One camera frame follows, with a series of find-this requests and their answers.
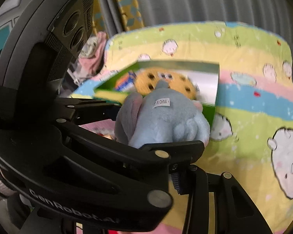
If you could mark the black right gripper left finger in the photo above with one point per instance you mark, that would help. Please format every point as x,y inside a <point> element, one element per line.
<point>192,181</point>

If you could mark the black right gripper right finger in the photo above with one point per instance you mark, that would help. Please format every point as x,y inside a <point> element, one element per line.
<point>235,212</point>

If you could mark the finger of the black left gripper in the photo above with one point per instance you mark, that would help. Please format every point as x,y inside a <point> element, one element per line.
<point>84,111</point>
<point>170,153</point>

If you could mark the light blue plush toy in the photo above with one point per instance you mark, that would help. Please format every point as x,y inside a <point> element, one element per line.
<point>163,116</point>

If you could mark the blue orange tissue pack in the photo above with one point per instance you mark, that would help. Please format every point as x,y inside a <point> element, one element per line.
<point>125,82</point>

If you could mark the orange cookie plush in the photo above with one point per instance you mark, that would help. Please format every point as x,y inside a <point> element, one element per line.
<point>147,79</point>

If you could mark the green cardboard box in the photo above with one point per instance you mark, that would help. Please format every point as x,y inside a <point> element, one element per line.
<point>196,80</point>

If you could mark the yellow green sponge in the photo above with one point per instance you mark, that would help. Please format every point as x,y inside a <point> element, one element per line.
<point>110,95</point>

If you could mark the pile of clothes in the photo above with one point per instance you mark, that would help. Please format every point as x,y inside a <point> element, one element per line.
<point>90,59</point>

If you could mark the colourful cartoon bed sheet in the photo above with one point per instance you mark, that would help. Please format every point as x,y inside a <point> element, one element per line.
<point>247,73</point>

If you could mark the yellow patterned curtain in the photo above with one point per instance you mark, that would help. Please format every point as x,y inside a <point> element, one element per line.
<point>116,16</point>

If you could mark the grey curtain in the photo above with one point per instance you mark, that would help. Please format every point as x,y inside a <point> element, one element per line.
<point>271,15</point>

